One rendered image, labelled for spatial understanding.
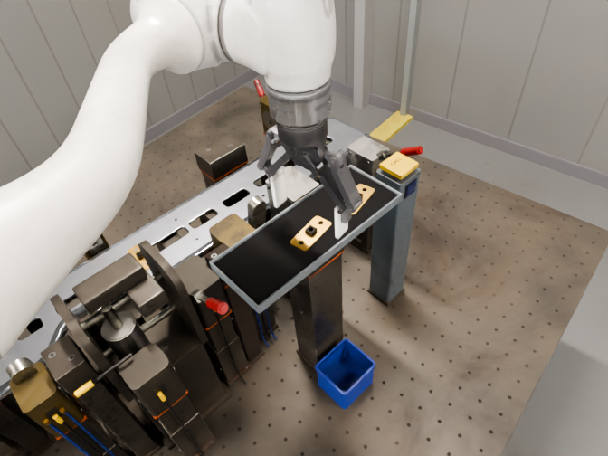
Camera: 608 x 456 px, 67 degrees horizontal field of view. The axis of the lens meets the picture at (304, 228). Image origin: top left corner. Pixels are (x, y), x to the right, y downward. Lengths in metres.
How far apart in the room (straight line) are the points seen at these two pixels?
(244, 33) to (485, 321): 0.99
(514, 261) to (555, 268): 0.11
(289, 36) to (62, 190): 0.32
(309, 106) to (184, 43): 0.17
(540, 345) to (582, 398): 0.83
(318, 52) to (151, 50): 0.19
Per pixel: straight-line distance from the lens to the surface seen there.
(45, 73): 2.92
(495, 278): 1.42
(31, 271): 0.33
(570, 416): 2.09
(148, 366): 0.84
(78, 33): 2.96
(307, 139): 0.66
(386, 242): 1.12
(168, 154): 1.92
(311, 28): 0.57
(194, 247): 1.09
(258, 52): 0.59
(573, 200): 2.86
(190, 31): 0.62
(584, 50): 2.71
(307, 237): 0.83
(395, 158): 1.01
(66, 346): 0.88
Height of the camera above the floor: 1.78
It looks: 46 degrees down
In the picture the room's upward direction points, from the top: 6 degrees counter-clockwise
